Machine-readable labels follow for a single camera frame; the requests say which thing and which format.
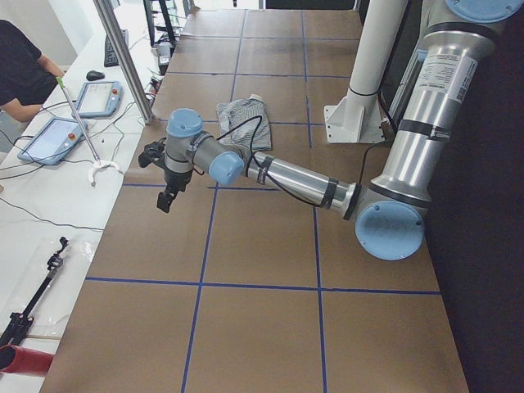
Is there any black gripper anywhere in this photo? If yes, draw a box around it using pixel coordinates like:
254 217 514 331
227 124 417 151
156 169 192 213

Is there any striped polo shirt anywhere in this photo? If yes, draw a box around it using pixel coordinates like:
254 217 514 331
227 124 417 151
216 94 273 151

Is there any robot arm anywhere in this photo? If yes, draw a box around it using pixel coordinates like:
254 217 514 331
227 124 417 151
138 1 523 260

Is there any far teach pendant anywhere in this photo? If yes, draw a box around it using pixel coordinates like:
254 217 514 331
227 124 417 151
75 80 123 119

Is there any teach pendant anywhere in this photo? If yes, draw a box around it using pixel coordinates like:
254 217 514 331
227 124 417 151
17 117 83 165
75 80 123 119

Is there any near teach pendant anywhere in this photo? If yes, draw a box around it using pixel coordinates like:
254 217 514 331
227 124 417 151
17 117 83 165

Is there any black computer mouse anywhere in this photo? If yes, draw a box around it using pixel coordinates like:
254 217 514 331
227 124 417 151
86 70 105 81

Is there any black keyboard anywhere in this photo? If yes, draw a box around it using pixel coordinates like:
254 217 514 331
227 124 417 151
103 29 129 67

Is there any silver reacher grabber stick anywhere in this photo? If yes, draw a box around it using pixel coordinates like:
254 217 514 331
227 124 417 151
56 76 122 187

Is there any person in black shirt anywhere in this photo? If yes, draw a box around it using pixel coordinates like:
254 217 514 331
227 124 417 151
1 20 65 123

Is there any black grabber tool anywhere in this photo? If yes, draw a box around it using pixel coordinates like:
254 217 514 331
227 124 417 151
1 237 69 346

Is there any red cylinder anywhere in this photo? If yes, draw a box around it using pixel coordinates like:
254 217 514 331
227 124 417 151
1 345 54 377

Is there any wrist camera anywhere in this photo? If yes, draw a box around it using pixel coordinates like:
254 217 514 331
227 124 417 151
138 138 165 169

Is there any aluminium frame post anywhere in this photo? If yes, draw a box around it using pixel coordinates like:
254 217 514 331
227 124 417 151
93 0 155 124

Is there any white mounting post base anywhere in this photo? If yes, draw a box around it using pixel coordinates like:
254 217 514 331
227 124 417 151
324 0 408 143

